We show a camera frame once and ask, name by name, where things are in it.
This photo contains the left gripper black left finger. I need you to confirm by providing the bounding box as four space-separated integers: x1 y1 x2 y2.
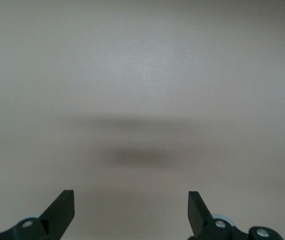
0 189 76 240

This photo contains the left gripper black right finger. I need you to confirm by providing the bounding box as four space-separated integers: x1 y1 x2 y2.
187 191 283 240

